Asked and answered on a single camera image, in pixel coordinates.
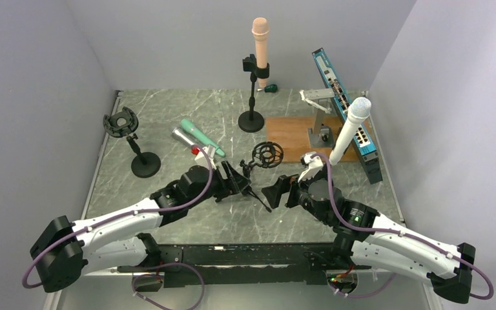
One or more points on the mint green microphone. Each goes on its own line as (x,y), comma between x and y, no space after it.
(194,131)

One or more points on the white microphone silver grille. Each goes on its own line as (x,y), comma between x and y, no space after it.
(357,113)

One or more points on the black shock mount desk stand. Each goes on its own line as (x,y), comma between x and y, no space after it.
(123,124)

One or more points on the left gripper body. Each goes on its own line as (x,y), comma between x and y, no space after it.
(220,187)

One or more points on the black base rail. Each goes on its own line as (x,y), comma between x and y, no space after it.
(245,263)

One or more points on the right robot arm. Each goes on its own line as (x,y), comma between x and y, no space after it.
(367,237)

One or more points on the metal bracket on post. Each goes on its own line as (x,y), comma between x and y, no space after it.
(320,135)

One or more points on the black round base clip stand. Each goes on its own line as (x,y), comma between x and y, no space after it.
(252,121)

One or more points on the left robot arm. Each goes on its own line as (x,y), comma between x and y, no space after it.
(67,250)

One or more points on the wooden board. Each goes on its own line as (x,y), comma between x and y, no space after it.
(291,133)

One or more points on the blue network switch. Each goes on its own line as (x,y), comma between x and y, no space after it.
(362,142)

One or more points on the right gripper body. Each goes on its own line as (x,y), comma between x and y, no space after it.
(299,194)

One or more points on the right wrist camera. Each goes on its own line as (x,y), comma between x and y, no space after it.
(314,167)

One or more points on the black tripod shock mount stand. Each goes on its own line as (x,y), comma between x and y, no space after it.
(266,155)

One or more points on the grey condenser microphone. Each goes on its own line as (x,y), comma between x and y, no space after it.
(180,135)

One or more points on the green handled screwdriver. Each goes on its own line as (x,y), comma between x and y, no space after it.
(272,88)

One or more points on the peach pink microphone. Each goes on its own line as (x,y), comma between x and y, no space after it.
(260,32)

